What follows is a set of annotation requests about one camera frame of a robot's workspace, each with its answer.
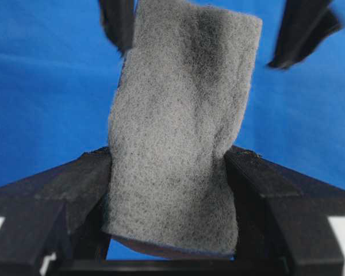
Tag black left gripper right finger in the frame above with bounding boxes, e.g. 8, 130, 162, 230
224, 146, 345, 275

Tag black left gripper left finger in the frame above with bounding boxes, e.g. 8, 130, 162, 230
0, 147, 112, 275

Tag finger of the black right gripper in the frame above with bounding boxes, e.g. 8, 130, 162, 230
98, 0, 135, 55
267, 0, 343, 69

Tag grey brown sponge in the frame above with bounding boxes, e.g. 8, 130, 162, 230
102, 1, 262, 258

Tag blue table cloth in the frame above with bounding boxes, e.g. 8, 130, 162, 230
0, 0, 345, 261

